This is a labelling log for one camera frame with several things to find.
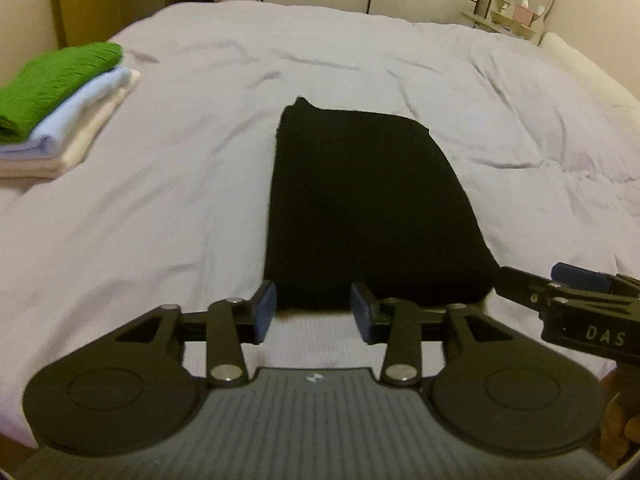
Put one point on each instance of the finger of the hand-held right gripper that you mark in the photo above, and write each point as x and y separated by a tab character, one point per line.
580	275
522	285

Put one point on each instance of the green folded garment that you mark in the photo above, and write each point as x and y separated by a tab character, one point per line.
55	85

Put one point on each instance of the bed with white sheet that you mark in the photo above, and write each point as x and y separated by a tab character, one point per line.
165	200

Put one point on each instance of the person's right hand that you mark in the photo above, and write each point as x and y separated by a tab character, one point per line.
622	425

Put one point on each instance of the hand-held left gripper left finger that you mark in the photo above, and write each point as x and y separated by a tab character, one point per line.
265	311

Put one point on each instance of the white vanity table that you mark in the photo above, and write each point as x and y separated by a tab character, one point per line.
492	25

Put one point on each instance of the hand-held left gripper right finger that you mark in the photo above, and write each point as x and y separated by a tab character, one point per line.
360	316

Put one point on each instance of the white cushion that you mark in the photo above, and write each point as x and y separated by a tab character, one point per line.
590	70

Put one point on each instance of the gold curtain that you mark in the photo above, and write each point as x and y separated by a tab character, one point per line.
100	0

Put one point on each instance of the light blue folded garment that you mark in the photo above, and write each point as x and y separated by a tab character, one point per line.
75	115

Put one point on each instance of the pink box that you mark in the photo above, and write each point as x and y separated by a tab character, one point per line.
524	14

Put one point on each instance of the black garment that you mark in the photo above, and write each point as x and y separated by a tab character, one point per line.
370	200

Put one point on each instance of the white folded garment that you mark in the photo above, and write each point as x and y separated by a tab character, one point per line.
90	135

